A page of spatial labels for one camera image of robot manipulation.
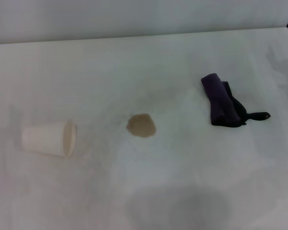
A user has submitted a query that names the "brown water stain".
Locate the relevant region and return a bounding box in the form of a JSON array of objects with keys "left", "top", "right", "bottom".
[{"left": 126, "top": 113, "right": 157, "bottom": 139}]

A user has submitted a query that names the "purple rag with black trim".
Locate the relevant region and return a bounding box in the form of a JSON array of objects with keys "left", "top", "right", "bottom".
[{"left": 201, "top": 73, "right": 271, "bottom": 127}]

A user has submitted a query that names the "white paper cup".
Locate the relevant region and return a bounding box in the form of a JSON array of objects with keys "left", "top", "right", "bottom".
[{"left": 21, "top": 121, "right": 77, "bottom": 159}]

